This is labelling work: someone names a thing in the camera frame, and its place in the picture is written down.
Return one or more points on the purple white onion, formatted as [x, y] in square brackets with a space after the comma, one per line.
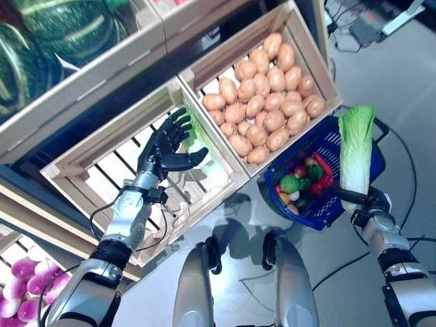
[13, 289]
[24, 267]
[7, 306]
[60, 281]
[46, 269]
[41, 284]
[29, 308]

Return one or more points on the silver left robot leg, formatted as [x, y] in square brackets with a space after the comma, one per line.
[197, 279]

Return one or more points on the wooden display stand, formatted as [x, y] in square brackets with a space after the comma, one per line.
[34, 211]

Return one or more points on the red toy tomato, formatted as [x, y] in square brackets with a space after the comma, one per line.
[316, 188]

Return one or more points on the red bell pepper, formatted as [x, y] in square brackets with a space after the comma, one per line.
[327, 180]

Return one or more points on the white toy garlic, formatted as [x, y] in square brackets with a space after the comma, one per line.
[293, 195]

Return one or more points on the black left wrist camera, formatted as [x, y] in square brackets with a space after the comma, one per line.
[157, 195]

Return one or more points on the red toy apple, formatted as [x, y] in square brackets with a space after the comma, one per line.
[300, 171]

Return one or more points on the silver right robot leg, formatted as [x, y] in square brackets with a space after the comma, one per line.
[293, 282]

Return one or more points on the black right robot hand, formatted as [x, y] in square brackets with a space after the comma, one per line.
[378, 201]

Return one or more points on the wooden slatted crate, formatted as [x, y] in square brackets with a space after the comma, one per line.
[102, 136]

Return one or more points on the blue plastic shopping basket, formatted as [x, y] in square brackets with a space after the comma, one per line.
[316, 221]

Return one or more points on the wide wooden pumpkin crate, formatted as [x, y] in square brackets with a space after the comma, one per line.
[85, 88]

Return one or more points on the silver robot leg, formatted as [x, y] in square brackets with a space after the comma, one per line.
[197, 279]
[293, 282]

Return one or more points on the white desk leg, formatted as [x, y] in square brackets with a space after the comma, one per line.
[398, 22]

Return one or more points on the green white napa cabbage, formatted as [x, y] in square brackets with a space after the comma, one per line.
[201, 136]
[356, 153]

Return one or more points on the wooden potato crate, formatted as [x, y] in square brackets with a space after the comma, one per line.
[306, 44]

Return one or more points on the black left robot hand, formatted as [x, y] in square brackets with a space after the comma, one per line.
[163, 153]

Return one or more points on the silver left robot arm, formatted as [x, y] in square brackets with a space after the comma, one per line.
[129, 211]

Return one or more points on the red toy carrot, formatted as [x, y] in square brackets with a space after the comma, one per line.
[322, 163]

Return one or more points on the grey floor box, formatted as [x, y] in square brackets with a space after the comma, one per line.
[364, 29]

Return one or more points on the tan potato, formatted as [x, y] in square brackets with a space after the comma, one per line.
[274, 121]
[256, 135]
[274, 101]
[243, 127]
[235, 113]
[293, 96]
[306, 86]
[240, 145]
[285, 57]
[245, 69]
[276, 78]
[216, 117]
[314, 105]
[258, 155]
[227, 129]
[227, 89]
[261, 119]
[261, 84]
[277, 139]
[297, 122]
[255, 105]
[272, 46]
[246, 90]
[214, 101]
[292, 108]
[259, 61]
[293, 77]

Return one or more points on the small tan toy vegetable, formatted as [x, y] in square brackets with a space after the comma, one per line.
[309, 160]

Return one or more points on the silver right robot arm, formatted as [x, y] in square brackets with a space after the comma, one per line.
[381, 235]

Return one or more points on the green striped pumpkin with stem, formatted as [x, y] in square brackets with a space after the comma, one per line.
[68, 30]

